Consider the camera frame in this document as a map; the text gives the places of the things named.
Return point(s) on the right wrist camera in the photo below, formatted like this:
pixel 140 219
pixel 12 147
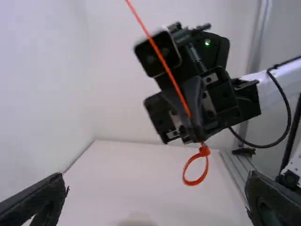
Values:
pixel 152 56

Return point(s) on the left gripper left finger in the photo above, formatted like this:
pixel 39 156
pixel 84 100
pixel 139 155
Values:
pixel 35 204

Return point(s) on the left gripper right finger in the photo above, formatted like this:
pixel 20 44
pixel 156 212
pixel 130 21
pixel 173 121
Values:
pixel 277 207

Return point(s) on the silver rails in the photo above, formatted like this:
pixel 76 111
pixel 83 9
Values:
pixel 237 169

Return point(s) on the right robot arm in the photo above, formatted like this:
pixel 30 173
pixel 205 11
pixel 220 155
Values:
pixel 291 73

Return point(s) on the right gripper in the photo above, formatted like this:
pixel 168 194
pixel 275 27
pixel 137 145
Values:
pixel 223 99

